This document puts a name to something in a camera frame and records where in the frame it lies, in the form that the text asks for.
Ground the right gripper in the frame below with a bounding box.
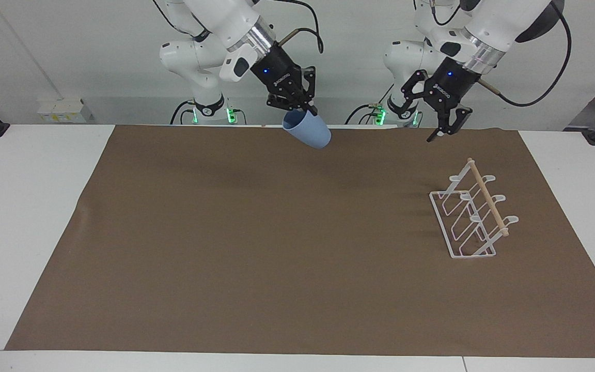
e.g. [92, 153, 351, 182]
[249, 41, 319, 116]

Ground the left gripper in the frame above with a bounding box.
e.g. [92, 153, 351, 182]
[401, 57, 482, 143]

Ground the black cable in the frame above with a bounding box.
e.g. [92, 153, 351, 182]
[345, 103, 382, 125]
[169, 100, 196, 125]
[276, 0, 325, 55]
[477, 0, 573, 109]

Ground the white wire cup holder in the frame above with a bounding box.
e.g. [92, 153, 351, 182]
[429, 158, 520, 259]

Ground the blue cup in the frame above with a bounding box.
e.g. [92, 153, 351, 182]
[282, 110, 332, 150]

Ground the white wall socket box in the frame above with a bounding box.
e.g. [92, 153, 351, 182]
[37, 98, 92, 124]

